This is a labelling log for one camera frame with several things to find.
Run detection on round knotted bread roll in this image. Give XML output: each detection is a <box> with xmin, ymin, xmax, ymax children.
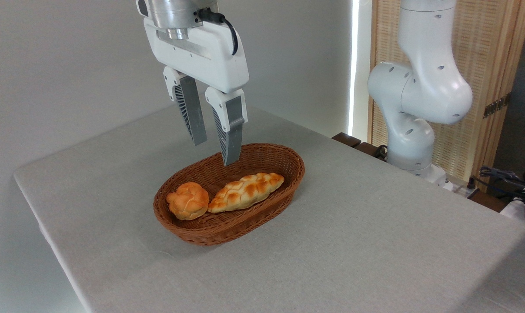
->
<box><xmin>166</xmin><ymin>182</ymin><xmax>210</xmax><ymax>221</ymax></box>

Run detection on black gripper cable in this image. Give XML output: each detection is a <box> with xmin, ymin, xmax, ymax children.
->
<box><xmin>197</xmin><ymin>9</ymin><xmax>239</xmax><ymax>57</ymax></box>

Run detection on long braided bread loaf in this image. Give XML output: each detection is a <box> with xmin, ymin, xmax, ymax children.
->
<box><xmin>207</xmin><ymin>172</ymin><xmax>285</xmax><ymax>214</ymax></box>

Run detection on grey tablecloth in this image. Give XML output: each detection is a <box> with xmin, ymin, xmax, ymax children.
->
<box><xmin>13</xmin><ymin>103</ymin><xmax>525</xmax><ymax>313</ymax></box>

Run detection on white power strip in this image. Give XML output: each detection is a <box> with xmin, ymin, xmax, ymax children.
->
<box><xmin>444</xmin><ymin>179</ymin><xmax>481</xmax><ymax>199</ymax></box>

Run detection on brown wicker oval basket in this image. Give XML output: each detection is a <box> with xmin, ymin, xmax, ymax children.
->
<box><xmin>153</xmin><ymin>143</ymin><xmax>306</xmax><ymax>247</ymax></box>

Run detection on bundle of dark cables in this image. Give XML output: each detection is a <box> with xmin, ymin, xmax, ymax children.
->
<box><xmin>472</xmin><ymin>165</ymin><xmax>525</xmax><ymax>207</ymax></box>

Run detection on bamboo folding screen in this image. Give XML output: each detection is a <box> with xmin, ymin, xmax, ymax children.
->
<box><xmin>368</xmin><ymin>0</ymin><xmax>525</xmax><ymax>188</ymax></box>

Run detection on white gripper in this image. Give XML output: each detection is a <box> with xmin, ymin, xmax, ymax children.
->
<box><xmin>143</xmin><ymin>17</ymin><xmax>250</xmax><ymax>167</ymax></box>

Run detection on dark wooden block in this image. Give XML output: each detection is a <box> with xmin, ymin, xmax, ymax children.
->
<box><xmin>331</xmin><ymin>132</ymin><xmax>362</xmax><ymax>149</ymax></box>
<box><xmin>354</xmin><ymin>141</ymin><xmax>388</xmax><ymax>162</ymax></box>

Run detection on brass screen hinge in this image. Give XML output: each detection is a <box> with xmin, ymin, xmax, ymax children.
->
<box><xmin>483</xmin><ymin>93</ymin><xmax>512</xmax><ymax>119</ymax></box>

